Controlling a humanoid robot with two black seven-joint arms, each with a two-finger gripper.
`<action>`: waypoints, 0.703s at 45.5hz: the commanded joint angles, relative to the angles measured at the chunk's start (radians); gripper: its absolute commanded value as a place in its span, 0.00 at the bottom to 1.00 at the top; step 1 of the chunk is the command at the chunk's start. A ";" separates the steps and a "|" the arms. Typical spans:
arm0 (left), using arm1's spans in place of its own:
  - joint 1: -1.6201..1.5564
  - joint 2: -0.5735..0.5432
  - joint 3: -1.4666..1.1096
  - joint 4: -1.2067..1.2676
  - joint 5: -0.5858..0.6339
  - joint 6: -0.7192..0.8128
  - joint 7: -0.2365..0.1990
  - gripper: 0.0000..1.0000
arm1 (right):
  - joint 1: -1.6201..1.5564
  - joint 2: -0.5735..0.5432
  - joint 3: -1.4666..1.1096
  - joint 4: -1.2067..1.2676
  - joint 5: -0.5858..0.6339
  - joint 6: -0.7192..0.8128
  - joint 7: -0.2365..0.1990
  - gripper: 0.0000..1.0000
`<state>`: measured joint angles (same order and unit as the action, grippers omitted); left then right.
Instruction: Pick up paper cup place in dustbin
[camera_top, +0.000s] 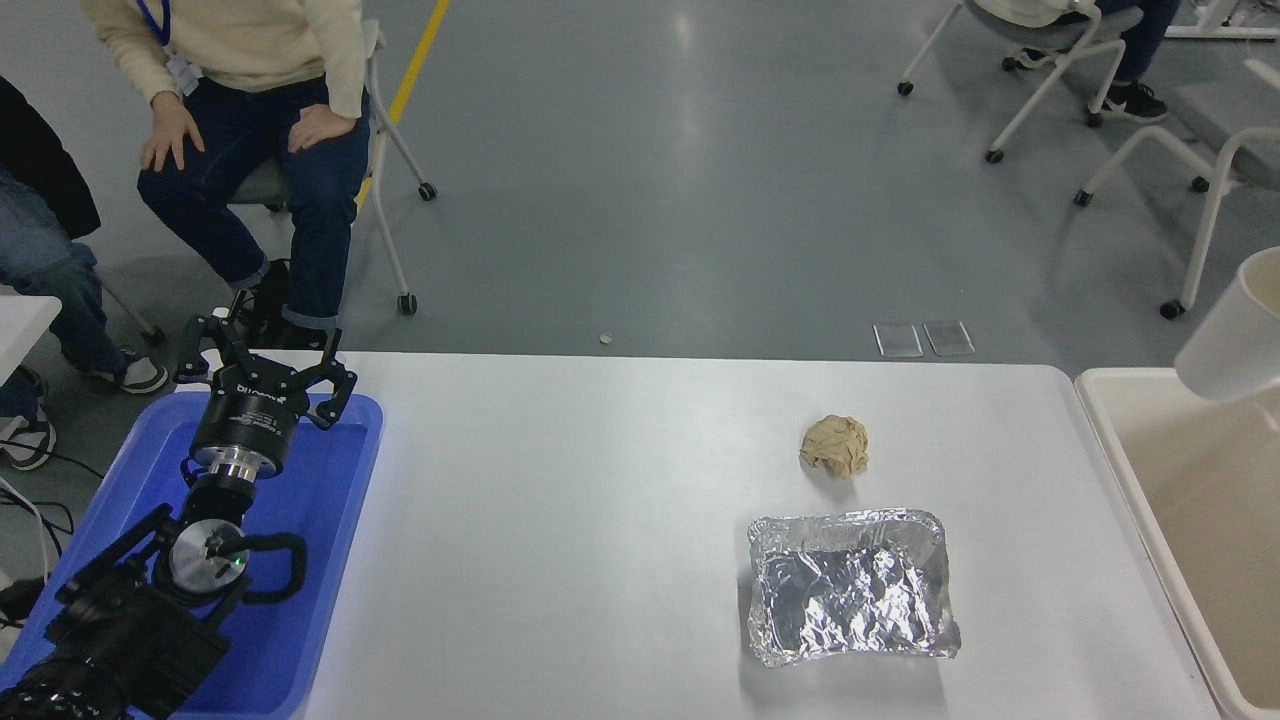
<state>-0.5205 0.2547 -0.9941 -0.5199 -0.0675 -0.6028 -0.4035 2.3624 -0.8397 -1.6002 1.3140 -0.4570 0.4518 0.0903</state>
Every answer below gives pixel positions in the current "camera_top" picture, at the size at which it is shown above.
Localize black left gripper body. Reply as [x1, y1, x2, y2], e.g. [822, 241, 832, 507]
[190, 365, 303, 469]

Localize white paper cup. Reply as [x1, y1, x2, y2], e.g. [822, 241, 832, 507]
[1174, 246, 1280, 404]

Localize person's right hand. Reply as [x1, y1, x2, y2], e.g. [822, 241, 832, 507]
[139, 92, 206, 173]

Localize person's left hand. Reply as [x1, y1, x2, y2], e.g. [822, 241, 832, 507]
[287, 103, 359, 154]

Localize blue plastic tray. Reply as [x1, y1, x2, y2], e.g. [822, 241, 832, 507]
[0, 392, 385, 719]

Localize grey wheeled chair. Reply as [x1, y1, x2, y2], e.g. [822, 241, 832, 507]
[228, 18, 439, 315]

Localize person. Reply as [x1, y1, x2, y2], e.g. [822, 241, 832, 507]
[0, 75, 169, 471]
[975, 0, 1183, 124]

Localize white side table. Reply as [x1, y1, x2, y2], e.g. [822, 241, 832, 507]
[0, 296, 63, 386]

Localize crumpled tan paper ball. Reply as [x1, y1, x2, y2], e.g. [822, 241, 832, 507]
[799, 414, 871, 478]

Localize crinkled foil tray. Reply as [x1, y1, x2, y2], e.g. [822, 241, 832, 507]
[747, 508, 963, 668]

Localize large pale bin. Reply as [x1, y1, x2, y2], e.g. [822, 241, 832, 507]
[1075, 367, 1280, 720]

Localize white furniture base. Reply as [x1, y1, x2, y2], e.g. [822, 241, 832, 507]
[1165, 0, 1280, 41]

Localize black floor cable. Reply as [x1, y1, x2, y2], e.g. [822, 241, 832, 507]
[0, 440, 106, 546]

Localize white floor cable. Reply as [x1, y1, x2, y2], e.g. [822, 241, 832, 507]
[0, 475, 53, 581]

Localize person wearing lanyard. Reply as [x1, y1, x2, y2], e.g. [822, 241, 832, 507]
[80, 0, 373, 351]

